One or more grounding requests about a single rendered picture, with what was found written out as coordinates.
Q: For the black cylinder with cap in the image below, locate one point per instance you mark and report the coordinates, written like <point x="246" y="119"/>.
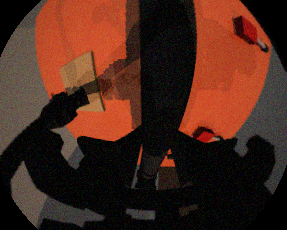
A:
<point x="143" y="183"/>

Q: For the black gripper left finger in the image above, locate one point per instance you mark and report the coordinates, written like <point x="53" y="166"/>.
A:
<point x="124" y="152"/>

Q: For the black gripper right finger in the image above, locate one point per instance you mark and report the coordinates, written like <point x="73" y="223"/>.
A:
<point x="191" y="156"/>

